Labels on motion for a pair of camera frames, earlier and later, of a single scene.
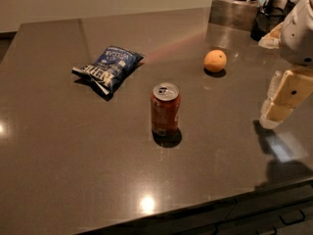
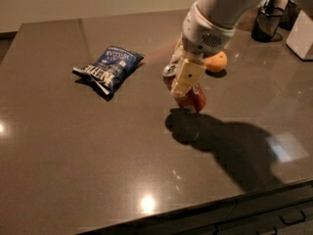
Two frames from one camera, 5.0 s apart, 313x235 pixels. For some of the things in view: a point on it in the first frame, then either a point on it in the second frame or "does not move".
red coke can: [165, 109] → [195, 101]
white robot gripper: [298, 38] → [202, 36]
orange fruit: [215, 60] does not move
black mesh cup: [266, 19] does not move
